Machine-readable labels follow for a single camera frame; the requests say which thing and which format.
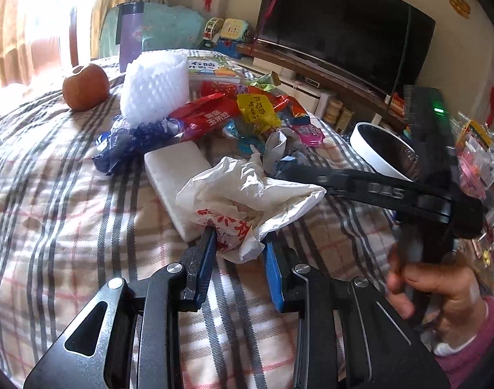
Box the pink snack packet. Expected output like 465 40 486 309
289 124 326 147

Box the green wrapper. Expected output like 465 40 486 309
251 71 282 92

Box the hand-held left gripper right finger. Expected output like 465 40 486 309
262 237 450 389

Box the blue toy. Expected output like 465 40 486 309
215 38 241 57

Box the white trash can black liner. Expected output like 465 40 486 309
349 122 420 183

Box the pile of colourful packets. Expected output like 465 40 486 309
453 109 494 268

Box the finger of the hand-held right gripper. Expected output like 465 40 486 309
277 161 353 191

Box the person's right hand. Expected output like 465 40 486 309
387 246 488 334

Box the stack of yellow tubs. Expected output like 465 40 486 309
324 97 345 124

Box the yellow snack packet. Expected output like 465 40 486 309
236 93 283 134

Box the teal cloth covered furniture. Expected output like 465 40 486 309
98 2 207 59

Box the grey paper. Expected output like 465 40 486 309
263 127 312 179

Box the white wheel toy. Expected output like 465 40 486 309
202 17 225 47

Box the red snack packet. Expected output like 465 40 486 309
168 93 241 134
198 81 256 98

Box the thin pink rod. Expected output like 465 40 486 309
252 0 292 61

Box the white foam block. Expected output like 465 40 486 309
144 141 215 242

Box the blue plastic wrapper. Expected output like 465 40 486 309
92 115 183 176

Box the black television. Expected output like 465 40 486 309
255 0 437 100

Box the orange snack packet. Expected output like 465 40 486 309
271 93 310 120

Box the white television cabinet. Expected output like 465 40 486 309
237 42 414 130

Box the person's right forearm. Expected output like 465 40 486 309
431 298 494 389

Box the white plastic bag red print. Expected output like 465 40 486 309
176 156 326 264

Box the white foam fruit net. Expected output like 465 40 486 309
121 50 190 125

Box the red toy phone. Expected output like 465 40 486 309
389 93 410 116

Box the reddish brown apple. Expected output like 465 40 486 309
62 63 111 112

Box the plaid blanket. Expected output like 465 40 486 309
0 54 434 389

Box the yellow teal toy phone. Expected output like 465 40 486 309
222 18 252 43

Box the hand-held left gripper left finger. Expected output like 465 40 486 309
23 227 219 389

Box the purple tumbler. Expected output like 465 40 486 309
116 2 147 74

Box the red yellow wall sticker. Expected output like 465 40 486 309
449 0 471 20

